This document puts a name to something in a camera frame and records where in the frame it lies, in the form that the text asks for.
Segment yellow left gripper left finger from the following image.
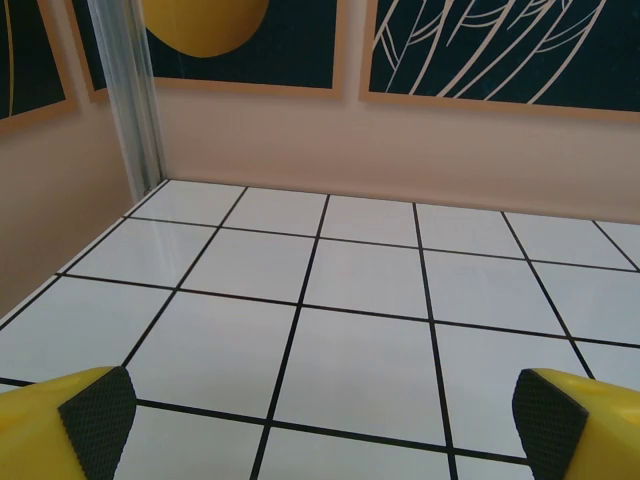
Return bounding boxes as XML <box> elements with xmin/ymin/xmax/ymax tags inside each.
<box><xmin>0</xmin><ymin>365</ymin><xmax>138</xmax><ymax>480</ymax></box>

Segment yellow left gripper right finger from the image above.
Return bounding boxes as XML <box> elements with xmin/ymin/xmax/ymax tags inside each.
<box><xmin>512</xmin><ymin>368</ymin><xmax>640</xmax><ymax>480</ymax></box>

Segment dark panel golden circle leaves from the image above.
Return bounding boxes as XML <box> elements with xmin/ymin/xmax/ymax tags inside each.
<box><xmin>358</xmin><ymin>0</ymin><xmax>640</xmax><ymax>122</ymax></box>

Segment dark panel with golden oval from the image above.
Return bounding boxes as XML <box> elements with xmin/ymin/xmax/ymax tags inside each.
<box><xmin>69</xmin><ymin>0</ymin><xmax>347</xmax><ymax>105</ymax></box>

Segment aluminium frame post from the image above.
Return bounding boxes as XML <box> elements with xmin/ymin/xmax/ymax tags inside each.
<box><xmin>91</xmin><ymin>0</ymin><xmax>167</xmax><ymax>195</ymax></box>

